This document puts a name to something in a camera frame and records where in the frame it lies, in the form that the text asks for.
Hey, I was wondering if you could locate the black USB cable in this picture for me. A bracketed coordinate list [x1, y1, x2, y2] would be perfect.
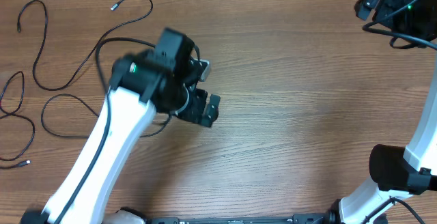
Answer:
[40, 94, 171, 139]
[16, 0, 154, 92]
[0, 70, 36, 169]

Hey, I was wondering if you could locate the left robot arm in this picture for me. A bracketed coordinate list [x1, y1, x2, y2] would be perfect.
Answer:
[20, 28, 220, 223]

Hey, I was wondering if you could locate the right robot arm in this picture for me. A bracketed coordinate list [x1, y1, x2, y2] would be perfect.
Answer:
[320, 0, 436, 223]

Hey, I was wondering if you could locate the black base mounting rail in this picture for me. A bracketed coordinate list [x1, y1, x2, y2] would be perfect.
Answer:
[145, 213, 325, 224]

